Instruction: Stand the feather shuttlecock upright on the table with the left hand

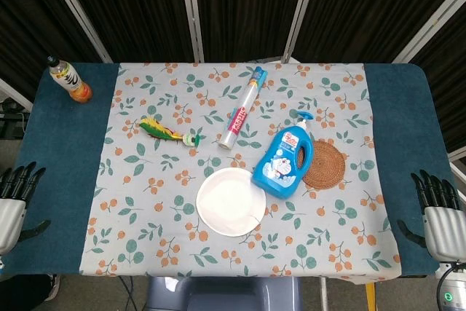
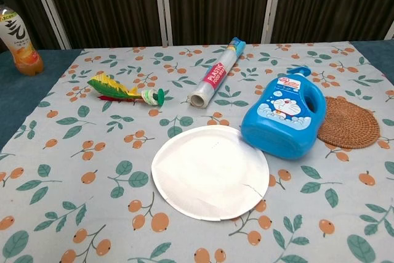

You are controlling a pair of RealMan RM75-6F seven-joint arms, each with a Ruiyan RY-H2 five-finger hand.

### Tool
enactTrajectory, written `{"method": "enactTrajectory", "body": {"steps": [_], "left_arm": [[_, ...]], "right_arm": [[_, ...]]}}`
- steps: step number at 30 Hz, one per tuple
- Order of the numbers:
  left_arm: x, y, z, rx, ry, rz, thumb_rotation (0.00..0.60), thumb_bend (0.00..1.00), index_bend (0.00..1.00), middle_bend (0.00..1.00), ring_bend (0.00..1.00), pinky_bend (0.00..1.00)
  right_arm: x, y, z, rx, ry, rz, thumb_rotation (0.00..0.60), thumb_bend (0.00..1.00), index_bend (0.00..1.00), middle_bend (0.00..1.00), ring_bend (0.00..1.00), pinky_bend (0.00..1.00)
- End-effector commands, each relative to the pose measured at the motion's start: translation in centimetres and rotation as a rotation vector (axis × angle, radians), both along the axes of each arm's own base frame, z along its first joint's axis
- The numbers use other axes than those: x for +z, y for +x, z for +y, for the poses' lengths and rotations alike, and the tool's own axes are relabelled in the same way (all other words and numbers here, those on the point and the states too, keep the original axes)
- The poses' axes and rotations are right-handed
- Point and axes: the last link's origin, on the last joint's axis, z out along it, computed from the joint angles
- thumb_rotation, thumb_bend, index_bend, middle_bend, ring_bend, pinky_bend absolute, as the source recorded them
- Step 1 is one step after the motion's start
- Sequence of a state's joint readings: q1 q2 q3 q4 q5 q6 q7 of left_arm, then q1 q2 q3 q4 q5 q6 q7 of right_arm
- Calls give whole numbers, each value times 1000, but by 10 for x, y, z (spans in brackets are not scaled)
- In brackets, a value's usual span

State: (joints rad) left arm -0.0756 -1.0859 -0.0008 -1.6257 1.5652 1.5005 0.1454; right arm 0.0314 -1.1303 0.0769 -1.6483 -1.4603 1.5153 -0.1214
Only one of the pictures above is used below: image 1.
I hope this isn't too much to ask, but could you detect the black equipment rack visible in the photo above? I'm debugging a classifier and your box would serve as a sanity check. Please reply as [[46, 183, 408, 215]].
[[0, 101, 32, 141]]

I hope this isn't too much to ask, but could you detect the plastic wrap roll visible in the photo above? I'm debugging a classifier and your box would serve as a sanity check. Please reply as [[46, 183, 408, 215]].
[[218, 66, 269, 150]]

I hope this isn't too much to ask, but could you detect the colourful feather shuttlecock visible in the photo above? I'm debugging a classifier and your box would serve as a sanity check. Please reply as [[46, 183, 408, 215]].
[[139, 116, 204, 150]]

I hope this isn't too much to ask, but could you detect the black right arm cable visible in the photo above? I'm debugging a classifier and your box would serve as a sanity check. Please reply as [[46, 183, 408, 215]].
[[438, 263, 458, 304]]

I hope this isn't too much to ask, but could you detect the orange drink bottle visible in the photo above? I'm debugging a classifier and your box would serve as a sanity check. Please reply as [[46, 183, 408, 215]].
[[46, 55, 93, 103]]

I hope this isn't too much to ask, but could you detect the black folding screen white frame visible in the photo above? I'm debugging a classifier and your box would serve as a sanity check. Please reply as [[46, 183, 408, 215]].
[[0, 0, 466, 151]]

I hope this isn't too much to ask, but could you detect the blue detergent pump bottle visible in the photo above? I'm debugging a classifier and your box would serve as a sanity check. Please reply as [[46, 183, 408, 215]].
[[251, 109, 316, 200]]

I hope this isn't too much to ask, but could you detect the round woven brown coaster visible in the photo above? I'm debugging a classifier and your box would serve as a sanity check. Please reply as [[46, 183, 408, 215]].
[[298, 138, 350, 191]]

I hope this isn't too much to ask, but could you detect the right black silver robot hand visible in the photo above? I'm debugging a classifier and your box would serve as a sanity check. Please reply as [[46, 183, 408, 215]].
[[396, 169, 466, 263]]

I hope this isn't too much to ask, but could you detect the metal table leg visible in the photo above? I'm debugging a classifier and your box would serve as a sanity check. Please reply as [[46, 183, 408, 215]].
[[319, 277, 328, 311]]

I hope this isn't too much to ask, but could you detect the dark blue table cover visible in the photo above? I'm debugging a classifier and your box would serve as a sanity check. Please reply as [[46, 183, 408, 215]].
[[0, 62, 456, 277]]

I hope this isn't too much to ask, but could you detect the white paper plate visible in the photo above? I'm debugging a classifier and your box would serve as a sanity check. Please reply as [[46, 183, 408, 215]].
[[195, 167, 266, 236]]

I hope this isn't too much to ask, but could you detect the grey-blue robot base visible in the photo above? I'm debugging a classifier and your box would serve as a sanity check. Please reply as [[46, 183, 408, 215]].
[[145, 276, 303, 311]]

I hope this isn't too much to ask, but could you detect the floral tablecloth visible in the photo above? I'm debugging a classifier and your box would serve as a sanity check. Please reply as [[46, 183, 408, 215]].
[[79, 61, 403, 279]]

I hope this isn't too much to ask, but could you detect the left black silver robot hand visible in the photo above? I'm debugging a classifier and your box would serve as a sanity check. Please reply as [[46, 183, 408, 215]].
[[0, 161, 52, 256]]

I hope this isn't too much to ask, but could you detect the black floor cable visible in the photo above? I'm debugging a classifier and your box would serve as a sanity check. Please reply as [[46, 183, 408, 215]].
[[118, 276, 136, 311]]

